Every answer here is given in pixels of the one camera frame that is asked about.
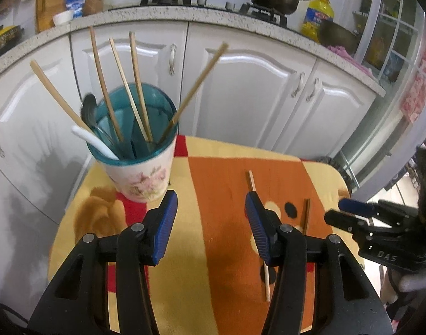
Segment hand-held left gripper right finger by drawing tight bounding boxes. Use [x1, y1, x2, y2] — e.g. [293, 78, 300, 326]
[244, 191, 395, 335]

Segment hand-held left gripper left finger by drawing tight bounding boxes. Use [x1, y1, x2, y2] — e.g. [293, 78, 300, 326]
[26, 189, 179, 335]

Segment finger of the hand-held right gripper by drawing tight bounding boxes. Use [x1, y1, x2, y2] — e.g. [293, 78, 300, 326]
[338, 197, 419, 219]
[324, 209, 373, 237]

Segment floral utensil holder teal rim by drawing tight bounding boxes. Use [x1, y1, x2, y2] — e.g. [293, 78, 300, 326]
[87, 83, 180, 203]

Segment white plastic rice paddle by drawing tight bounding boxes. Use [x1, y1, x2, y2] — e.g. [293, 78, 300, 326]
[71, 126, 120, 161]

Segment metal spoon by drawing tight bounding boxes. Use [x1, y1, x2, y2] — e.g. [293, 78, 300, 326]
[80, 94, 121, 147]

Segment person's right hand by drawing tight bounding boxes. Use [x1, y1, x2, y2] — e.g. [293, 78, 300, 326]
[397, 268, 426, 293]

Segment dark bristly object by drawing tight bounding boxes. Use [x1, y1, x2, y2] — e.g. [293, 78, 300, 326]
[318, 155, 357, 186]

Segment orange yellow printed cloth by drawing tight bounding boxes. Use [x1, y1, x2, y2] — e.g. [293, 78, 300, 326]
[47, 134, 351, 335]

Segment white cabinet door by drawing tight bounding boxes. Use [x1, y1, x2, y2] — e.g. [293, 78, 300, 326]
[272, 58, 378, 164]
[180, 23, 320, 155]
[0, 37, 95, 224]

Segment pink floral hanging cloth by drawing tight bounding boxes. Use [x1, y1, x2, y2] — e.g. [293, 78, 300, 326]
[399, 38, 426, 123]

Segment black wok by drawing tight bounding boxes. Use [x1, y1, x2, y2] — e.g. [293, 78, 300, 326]
[318, 19, 360, 54]

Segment chopsticks standing in cup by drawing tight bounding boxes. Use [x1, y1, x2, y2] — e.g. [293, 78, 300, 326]
[70, 21, 190, 137]

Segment glass panel door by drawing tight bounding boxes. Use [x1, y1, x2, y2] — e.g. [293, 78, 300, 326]
[353, 0, 426, 196]

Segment yellow oil bottle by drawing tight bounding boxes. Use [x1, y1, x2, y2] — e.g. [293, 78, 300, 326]
[302, 0, 335, 42]

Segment speckled stone countertop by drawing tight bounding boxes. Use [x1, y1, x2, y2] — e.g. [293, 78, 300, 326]
[0, 5, 387, 97]

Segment black gas stove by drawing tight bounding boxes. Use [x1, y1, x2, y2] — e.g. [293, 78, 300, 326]
[140, 0, 290, 28]

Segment small white bowl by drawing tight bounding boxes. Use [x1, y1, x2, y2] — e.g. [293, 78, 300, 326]
[52, 10, 75, 26]

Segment blue white packet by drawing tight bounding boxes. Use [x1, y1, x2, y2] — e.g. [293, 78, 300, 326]
[64, 0, 87, 18]

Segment wooden cutting board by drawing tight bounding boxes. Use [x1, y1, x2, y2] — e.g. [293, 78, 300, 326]
[35, 0, 84, 34]

